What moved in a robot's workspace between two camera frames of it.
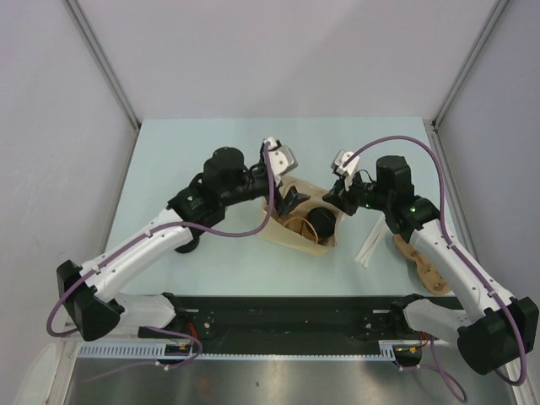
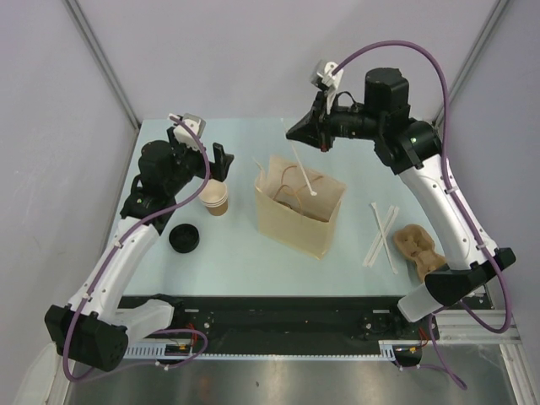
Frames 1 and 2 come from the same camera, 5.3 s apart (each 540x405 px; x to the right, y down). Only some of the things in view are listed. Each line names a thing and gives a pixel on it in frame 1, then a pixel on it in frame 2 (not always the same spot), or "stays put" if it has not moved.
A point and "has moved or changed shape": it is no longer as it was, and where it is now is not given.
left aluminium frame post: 105,60 stays put
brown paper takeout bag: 275,232 has moved or changed shape
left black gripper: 283,205 → 180,147
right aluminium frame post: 470,62 stays put
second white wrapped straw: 380,236 stays put
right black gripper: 340,197 → 316,128
